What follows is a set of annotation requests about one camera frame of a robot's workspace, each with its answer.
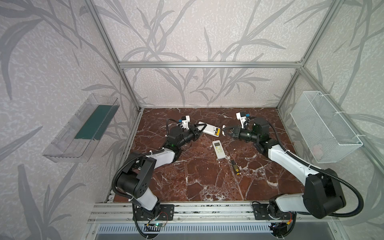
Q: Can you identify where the white remote control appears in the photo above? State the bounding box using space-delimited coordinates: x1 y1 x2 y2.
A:
213 140 226 160
198 122 221 137

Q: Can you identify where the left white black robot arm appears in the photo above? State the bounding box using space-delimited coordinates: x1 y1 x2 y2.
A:
111 123 207 221

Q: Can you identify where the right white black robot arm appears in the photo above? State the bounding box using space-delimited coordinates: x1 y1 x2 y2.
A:
223 118 364 219

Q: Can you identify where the black yellow screwdriver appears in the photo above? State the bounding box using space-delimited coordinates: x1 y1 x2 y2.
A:
231 160 241 175

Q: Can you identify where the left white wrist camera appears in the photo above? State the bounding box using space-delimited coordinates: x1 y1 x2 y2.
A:
179 115 190 130

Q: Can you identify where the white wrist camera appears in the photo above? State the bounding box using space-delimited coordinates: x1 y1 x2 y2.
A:
236 112 251 129
179 115 190 130

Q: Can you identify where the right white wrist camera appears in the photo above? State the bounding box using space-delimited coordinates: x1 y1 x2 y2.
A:
236 112 251 129

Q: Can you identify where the aluminium frame crossbar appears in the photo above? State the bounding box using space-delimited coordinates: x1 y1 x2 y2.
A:
119 61 301 69

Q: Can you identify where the white wire mesh basket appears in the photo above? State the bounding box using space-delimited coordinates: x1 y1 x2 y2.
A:
291 91 363 163

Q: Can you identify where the aluminium mounting rail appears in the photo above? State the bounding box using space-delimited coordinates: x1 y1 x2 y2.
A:
86 200 340 224

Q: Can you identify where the clear plastic wall bin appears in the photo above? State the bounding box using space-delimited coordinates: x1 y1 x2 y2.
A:
43 94 120 163

